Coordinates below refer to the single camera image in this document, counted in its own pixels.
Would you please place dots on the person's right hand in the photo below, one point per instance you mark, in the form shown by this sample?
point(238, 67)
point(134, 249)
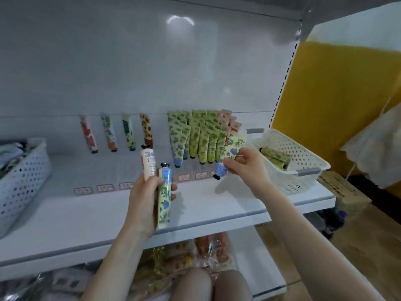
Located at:
point(250, 172)

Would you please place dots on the person's left hand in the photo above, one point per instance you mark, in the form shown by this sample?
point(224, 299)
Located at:
point(143, 207)

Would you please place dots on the blue floral hand cream tube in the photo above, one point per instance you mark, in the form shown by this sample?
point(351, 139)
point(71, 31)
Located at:
point(165, 200)
point(230, 150)

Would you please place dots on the pile of green hand cream tubes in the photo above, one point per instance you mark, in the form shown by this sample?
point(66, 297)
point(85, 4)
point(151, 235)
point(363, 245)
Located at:
point(275, 156)

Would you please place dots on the red white hand cream tube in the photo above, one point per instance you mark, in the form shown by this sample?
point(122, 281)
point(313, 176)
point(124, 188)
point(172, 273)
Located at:
point(148, 163)

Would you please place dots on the white perforated plastic basket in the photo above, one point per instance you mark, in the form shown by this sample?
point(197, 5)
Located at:
point(307, 161)
point(25, 185)

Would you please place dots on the white metal shelf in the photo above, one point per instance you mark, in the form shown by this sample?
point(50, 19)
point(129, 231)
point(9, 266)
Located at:
point(75, 222)

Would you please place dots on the row of hand cream tubes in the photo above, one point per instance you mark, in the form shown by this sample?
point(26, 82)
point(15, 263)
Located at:
point(128, 131)

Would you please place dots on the pile of pale hand cream tubes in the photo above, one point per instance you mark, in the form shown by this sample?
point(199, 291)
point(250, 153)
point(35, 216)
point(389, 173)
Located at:
point(9, 156)

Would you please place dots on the person's left forearm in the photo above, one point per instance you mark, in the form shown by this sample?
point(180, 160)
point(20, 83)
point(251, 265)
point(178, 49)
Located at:
point(119, 266)

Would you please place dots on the person's right forearm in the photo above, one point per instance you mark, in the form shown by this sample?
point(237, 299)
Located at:
point(313, 254)

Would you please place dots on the person's left leg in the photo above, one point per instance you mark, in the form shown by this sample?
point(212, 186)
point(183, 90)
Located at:
point(193, 286)

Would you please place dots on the person's leg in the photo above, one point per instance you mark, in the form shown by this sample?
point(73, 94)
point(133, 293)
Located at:
point(233, 287)
point(193, 286)

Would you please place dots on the person's right leg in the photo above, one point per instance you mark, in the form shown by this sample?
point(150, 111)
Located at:
point(233, 287)

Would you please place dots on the clear divider tray with labels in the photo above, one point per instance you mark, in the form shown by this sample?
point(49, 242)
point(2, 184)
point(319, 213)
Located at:
point(82, 191)

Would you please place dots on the pile of snack packets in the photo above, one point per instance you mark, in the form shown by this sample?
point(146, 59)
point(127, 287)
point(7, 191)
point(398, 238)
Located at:
point(181, 257)

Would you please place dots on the small brown cardboard box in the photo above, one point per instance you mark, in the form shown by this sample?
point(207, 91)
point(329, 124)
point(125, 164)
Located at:
point(344, 190)

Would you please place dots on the cluster of green bottles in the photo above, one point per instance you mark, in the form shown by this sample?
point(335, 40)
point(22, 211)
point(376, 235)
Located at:
point(335, 223)

